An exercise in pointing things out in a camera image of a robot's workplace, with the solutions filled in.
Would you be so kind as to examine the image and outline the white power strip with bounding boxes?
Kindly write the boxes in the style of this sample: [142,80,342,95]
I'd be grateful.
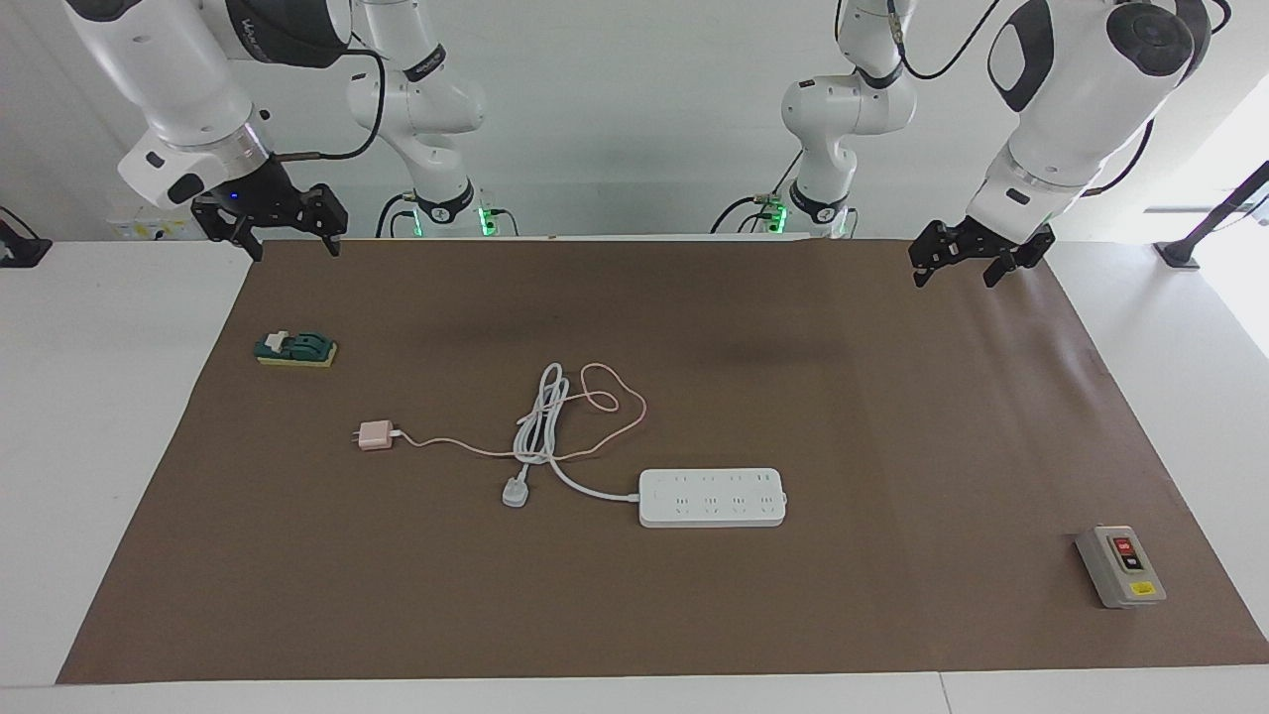
[637,467,789,530]

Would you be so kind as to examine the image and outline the white box yellow labels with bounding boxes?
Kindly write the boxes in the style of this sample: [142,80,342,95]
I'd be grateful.
[107,206,199,242]

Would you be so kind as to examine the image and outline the black stand with clamp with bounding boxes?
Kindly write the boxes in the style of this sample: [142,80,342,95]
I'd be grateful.
[1154,159,1269,270]

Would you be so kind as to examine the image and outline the black table clamp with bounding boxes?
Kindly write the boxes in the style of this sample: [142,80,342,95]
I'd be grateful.
[0,205,53,270]

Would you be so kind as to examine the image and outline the grey push button box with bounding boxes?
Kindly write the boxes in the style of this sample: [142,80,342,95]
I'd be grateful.
[1075,525,1168,610]

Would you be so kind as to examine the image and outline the brown table mat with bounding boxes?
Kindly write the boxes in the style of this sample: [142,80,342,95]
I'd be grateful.
[56,238,1269,686]

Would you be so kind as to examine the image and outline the black base cable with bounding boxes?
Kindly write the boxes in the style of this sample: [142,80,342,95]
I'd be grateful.
[374,190,423,240]
[709,149,805,237]

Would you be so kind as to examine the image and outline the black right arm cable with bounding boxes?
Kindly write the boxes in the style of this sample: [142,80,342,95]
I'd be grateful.
[270,45,389,164]

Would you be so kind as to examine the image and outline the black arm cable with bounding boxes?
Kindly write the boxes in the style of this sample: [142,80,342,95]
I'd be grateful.
[270,45,389,164]
[887,0,1230,197]

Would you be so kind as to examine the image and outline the green knife switch yellow base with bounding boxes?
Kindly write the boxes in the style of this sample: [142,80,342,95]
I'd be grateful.
[254,329,340,370]

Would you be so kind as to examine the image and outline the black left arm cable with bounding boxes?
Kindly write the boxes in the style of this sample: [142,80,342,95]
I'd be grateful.
[887,0,1230,197]

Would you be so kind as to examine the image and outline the white power strip cable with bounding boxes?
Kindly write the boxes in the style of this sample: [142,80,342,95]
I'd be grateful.
[501,362,643,511]

